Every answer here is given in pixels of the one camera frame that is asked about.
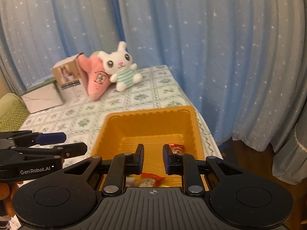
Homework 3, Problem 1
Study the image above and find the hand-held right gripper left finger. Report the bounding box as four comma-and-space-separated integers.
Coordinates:
63, 144, 145, 197

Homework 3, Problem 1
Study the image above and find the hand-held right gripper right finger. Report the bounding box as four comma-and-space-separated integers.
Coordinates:
163, 144, 243, 196

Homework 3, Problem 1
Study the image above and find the white cardboard box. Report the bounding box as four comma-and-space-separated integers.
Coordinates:
21, 78, 64, 114

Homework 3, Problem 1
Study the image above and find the blue curtain with lace trim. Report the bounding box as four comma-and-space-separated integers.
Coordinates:
272, 115, 307, 186

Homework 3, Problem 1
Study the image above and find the green zigzag cushion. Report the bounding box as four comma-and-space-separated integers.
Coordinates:
0, 98, 31, 132

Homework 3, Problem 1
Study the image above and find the red gold snack packet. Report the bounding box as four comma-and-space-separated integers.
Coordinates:
140, 172, 167, 187

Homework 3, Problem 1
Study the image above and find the white bunny plush toy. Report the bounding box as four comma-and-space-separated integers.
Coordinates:
98, 41, 143, 92

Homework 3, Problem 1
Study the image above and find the red candy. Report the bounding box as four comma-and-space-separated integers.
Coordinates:
169, 143, 185, 154

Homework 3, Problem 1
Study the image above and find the orange plastic tray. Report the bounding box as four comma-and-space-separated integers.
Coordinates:
90, 105, 207, 190

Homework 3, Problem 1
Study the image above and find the pink carrot plush toy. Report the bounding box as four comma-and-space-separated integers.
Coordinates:
78, 50, 113, 101

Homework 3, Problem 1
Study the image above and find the cream sofa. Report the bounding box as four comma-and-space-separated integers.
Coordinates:
0, 93, 22, 106

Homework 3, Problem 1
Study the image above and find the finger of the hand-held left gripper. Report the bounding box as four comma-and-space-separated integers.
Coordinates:
0, 131, 67, 146
14, 142, 88, 159

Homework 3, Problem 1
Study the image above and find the blue star curtain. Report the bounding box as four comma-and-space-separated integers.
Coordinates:
115, 0, 307, 149
0, 0, 125, 96

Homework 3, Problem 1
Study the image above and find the brown white product box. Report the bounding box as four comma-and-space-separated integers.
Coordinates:
51, 52, 88, 102

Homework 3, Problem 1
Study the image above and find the small yellow green packet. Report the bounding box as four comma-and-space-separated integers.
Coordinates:
126, 175, 141, 187

